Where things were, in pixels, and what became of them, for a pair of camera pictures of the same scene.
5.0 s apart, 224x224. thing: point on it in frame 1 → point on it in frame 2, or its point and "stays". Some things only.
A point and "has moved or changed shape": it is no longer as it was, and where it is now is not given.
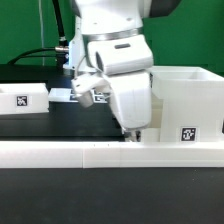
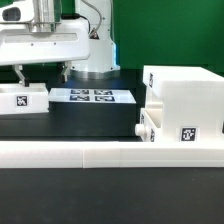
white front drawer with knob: (151, 135) has moved or changed shape
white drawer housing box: (192, 103) stays
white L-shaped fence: (101, 154) stays
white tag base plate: (67, 95) stays
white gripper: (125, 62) → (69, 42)
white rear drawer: (24, 98) stays
